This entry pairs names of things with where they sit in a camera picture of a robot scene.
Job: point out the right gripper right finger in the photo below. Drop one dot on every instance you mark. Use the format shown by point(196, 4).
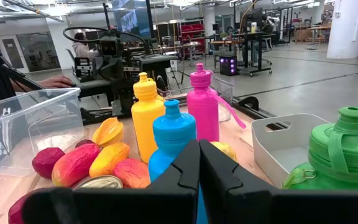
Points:
point(275, 208)

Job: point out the large clear plastic container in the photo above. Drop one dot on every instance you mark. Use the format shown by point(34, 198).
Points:
point(26, 124)

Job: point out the green squeeze bottle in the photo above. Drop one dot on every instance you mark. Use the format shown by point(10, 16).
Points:
point(346, 149)

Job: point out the red yellow mango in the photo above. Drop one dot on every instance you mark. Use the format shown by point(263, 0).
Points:
point(73, 166)

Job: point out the pink squeeze bottle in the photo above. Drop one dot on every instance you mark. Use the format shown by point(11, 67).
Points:
point(202, 109)

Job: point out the black standing desk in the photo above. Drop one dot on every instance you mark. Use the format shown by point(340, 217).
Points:
point(253, 35)

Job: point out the large display screen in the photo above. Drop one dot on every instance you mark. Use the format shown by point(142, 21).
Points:
point(132, 18)

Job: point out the yellow squeeze bottle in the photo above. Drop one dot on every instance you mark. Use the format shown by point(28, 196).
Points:
point(146, 118)

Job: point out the person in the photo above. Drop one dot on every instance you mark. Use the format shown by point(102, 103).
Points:
point(82, 46)

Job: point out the red storage bin rack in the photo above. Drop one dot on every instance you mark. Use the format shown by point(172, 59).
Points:
point(193, 34)

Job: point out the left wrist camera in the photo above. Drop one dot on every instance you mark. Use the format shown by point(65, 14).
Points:
point(109, 47)

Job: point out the yellow starfruit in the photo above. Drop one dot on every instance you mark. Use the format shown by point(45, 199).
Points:
point(107, 132)

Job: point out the red round fruit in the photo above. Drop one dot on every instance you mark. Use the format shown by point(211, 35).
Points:
point(47, 161)
point(14, 214)

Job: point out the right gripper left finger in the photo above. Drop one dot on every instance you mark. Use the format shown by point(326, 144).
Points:
point(120, 205)

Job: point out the yellow pear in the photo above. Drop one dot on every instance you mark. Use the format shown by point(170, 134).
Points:
point(227, 150)

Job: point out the person's hand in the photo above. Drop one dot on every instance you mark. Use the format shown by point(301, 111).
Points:
point(56, 81)

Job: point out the blue squeeze bottle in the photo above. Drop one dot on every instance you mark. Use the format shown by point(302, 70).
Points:
point(172, 130)

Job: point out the grey plastic bin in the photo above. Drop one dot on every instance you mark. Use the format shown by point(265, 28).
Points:
point(291, 155)

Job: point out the black computer tower purple lights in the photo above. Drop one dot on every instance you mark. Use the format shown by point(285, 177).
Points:
point(228, 65)

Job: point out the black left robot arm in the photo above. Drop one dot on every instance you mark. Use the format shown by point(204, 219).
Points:
point(120, 93)

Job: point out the red orange mango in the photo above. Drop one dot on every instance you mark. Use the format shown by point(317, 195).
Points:
point(132, 172)

